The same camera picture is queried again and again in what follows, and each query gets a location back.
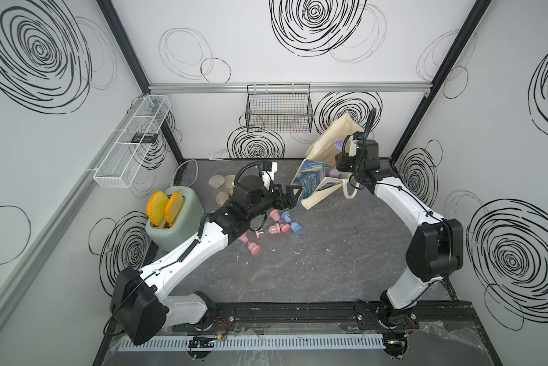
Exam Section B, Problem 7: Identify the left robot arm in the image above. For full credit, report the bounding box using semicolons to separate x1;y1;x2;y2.
110;176;302;346

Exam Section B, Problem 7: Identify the yellow toast slice right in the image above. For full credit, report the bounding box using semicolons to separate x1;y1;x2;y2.
165;192;185;227

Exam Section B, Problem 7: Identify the purple hourglass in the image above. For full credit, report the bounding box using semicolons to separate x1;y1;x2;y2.
333;138;346;153

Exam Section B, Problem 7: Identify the black wire basket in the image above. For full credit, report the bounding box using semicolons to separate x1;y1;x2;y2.
244;83;315;133

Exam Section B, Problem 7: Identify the white power cable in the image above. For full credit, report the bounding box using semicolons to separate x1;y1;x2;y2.
170;159;200;188

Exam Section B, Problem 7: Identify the mint green toaster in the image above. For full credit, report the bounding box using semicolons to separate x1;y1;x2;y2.
145;186;205;252

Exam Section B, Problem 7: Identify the tall glass jar with rice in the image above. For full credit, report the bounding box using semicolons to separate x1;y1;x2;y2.
208;175;230;207

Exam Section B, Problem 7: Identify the white slotted cable duct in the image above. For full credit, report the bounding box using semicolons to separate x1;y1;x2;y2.
118;333;385;352

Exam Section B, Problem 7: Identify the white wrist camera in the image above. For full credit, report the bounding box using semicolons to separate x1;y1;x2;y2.
260;160;278;190
349;131;365;157

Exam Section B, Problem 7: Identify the short jar with beige lid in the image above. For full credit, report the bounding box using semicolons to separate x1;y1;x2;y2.
224;175;235;196

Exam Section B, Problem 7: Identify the white wire shelf basket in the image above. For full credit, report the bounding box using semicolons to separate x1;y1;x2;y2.
94;95;170;188

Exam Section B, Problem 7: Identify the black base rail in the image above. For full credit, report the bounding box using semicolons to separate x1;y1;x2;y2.
199;300;478;332

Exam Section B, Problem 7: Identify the yellow toast slice left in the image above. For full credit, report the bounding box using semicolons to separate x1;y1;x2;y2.
146;191;169;227

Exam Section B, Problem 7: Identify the pink hourglass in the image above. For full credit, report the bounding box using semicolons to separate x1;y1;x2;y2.
237;233;261;256
269;209;281;222

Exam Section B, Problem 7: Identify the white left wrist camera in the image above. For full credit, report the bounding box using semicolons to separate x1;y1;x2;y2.
260;160;278;190

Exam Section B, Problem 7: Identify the blue hourglass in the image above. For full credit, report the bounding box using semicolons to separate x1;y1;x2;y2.
281;211;303;235

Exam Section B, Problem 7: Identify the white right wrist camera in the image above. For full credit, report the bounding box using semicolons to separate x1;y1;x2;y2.
349;131;365;157

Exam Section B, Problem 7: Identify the pink hourglass left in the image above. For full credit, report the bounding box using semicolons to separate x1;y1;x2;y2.
237;233;261;256

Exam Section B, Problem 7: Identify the canvas bag with starry print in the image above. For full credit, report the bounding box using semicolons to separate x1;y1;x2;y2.
292;113;364;210

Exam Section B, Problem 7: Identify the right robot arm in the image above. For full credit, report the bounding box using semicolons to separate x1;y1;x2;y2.
336;133;463;328

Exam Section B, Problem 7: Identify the yellow toast slice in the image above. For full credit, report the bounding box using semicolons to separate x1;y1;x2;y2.
165;192;185;227
146;191;169;227

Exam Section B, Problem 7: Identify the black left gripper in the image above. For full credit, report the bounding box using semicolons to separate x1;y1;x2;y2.
246;183;301;223

